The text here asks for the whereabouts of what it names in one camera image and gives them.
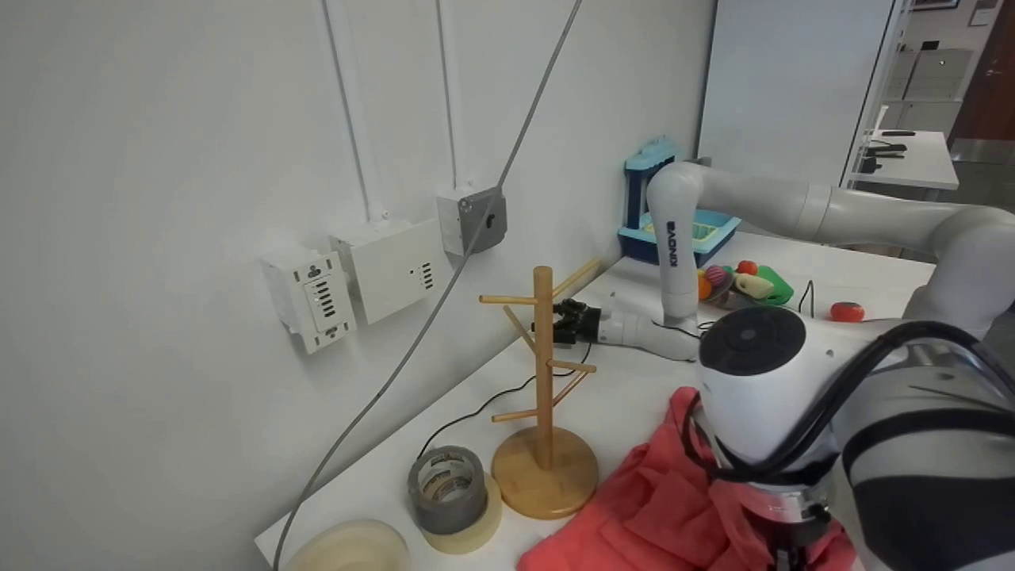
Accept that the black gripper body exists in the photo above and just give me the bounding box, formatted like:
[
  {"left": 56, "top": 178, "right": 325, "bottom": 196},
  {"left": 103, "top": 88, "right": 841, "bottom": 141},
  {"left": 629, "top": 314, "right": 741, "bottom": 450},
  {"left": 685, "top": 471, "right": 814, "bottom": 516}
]
[{"left": 715, "top": 471, "right": 833, "bottom": 571}]

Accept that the orange cloth garment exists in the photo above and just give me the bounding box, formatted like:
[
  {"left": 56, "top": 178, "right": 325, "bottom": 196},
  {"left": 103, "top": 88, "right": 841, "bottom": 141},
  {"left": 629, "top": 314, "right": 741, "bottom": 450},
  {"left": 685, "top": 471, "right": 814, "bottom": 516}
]
[{"left": 518, "top": 383, "right": 858, "bottom": 571}]

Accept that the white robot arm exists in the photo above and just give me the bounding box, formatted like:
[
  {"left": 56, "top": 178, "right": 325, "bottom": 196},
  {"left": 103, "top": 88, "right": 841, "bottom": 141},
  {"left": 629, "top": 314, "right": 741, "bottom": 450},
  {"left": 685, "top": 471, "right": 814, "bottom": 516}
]
[{"left": 646, "top": 163, "right": 1015, "bottom": 571}]

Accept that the wooden mug tree stand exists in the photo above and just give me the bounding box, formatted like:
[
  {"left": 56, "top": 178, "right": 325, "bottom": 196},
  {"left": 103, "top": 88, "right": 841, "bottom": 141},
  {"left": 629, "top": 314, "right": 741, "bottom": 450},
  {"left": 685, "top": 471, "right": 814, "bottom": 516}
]
[{"left": 483, "top": 268, "right": 599, "bottom": 522}]

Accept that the cream tape roll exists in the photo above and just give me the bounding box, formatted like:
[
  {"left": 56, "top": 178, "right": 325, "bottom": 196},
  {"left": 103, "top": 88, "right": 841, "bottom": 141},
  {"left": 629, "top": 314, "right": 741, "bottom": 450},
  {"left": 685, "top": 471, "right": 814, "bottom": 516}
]
[{"left": 422, "top": 484, "right": 500, "bottom": 555}]

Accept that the blue plastic bin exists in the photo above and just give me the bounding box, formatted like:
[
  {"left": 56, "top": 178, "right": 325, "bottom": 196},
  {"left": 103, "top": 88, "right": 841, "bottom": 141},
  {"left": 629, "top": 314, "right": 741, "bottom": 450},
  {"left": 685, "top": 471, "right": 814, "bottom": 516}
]
[{"left": 616, "top": 138, "right": 741, "bottom": 268}]

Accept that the grey tape roll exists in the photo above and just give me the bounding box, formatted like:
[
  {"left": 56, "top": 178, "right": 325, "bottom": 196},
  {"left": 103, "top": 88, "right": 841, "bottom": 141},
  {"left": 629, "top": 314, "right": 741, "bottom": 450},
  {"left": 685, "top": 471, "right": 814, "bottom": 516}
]
[{"left": 405, "top": 447, "right": 485, "bottom": 526}]

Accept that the cream round bowl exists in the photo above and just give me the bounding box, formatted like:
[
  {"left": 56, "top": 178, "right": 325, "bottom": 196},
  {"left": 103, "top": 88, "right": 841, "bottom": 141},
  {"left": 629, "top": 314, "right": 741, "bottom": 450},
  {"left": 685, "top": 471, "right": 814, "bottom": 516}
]
[{"left": 286, "top": 522, "right": 409, "bottom": 571}]

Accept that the small black camera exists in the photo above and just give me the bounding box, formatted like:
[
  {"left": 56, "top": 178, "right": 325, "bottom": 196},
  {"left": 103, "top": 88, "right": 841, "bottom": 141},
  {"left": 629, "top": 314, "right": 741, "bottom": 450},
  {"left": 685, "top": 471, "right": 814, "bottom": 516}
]
[{"left": 550, "top": 298, "right": 602, "bottom": 346}]

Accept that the grey wall junction box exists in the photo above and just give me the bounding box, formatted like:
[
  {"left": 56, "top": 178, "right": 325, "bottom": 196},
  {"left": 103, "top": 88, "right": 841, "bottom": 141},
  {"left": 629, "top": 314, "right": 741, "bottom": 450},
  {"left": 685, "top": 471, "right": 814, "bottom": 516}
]
[{"left": 436, "top": 187, "right": 506, "bottom": 258}]

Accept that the white wall socket box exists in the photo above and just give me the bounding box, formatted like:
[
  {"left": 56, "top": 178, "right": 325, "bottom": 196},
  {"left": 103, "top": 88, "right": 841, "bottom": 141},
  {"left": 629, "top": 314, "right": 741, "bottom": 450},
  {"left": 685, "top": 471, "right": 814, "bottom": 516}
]
[{"left": 334, "top": 219, "right": 440, "bottom": 324}]

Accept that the white network wall box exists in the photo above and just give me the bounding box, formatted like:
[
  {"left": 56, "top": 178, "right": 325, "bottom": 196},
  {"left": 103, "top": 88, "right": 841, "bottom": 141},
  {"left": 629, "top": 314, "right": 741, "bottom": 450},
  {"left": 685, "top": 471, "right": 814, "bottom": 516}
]
[{"left": 259, "top": 248, "right": 356, "bottom": 357}]

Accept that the grey hanging cable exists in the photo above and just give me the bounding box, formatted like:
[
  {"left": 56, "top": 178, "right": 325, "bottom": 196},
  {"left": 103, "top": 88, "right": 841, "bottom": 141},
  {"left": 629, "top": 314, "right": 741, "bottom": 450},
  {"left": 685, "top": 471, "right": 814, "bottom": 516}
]
[{"left": 267, "top": 0, "right": 586, "bottom": 571}]

